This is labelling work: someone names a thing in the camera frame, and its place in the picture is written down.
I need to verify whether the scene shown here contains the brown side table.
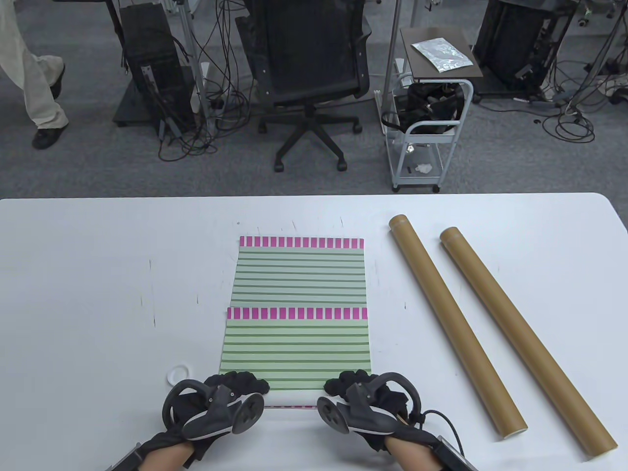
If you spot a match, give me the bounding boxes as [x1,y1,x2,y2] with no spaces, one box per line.
[400,27,484,80]

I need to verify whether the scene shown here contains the brown cardboard mailing tube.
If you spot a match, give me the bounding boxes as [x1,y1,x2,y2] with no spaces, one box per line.
[440,226,618,462]
[389,214,528,439]

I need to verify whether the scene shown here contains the grey right hand controller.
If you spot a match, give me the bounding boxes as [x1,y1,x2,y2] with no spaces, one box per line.
[316,373,422,435]

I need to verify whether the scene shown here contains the metal pole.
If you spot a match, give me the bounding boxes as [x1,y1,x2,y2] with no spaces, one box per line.
[383,0,404,123]

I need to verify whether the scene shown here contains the grey left hand controller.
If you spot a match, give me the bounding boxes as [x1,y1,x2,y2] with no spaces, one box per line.
[163,379,265,440]

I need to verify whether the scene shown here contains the person's right forearm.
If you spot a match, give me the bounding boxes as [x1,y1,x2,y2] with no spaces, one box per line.
[385,433,440,471]

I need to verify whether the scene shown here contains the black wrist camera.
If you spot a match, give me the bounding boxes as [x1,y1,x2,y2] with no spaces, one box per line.
[434,434,477,471]
[105,442,146,471]

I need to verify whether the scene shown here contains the person's right hand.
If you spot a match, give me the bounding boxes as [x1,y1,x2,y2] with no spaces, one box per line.
[316,370,438,452]

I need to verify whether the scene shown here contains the person's left forearm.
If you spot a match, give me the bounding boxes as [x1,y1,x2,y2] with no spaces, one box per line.
[105,432,198,471]

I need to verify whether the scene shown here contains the black mesh office chair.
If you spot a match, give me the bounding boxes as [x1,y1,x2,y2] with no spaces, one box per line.
[235,0,373,172]

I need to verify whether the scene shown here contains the black glove cable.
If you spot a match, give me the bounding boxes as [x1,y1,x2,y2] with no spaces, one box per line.
[417,410,465,453]

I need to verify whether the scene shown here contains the silver plastic bag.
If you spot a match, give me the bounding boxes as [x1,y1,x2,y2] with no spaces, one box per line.
[411,38,474,73]

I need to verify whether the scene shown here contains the white wheeled utility cart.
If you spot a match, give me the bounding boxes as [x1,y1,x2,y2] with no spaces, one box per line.
[375,74,475,193]

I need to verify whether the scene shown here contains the person's left hand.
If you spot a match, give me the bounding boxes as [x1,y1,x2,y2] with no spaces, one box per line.
[161,371,271,462]

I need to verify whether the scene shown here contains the grey hand controller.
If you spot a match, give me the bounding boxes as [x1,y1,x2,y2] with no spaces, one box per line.
[163,379,265,440]
[316,373,422,435]

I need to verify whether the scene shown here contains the black bag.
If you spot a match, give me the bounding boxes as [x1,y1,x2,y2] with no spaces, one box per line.
[382,82,466,134]

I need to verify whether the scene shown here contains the black computer tower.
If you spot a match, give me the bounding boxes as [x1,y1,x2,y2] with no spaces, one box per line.
[119,2,195,134]

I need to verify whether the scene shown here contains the tangled black floor cables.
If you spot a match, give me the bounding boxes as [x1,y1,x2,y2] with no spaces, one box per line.
[157,0,257,162]
[541,54,628,144]

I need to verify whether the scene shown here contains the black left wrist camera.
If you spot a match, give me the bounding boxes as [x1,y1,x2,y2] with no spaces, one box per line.
[105,442,146,471]

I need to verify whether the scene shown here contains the black equipment rack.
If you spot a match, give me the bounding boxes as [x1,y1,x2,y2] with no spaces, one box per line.
[473,0,576,95]

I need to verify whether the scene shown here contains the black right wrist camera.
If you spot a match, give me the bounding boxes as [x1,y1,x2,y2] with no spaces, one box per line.
[434,434,477,471]

